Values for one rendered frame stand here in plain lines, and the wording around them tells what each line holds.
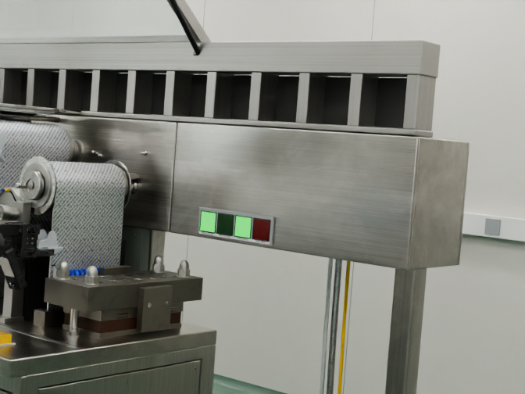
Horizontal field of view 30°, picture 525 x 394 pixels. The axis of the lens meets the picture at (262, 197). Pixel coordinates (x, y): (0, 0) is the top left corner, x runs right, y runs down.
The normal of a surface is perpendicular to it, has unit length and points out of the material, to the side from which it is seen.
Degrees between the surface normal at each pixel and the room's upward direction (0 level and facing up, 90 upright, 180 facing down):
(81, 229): 90
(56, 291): 90
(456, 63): 90
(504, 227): 90
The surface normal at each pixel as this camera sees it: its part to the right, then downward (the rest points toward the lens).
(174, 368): 0.77, 0.10
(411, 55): -0.63, 0.00
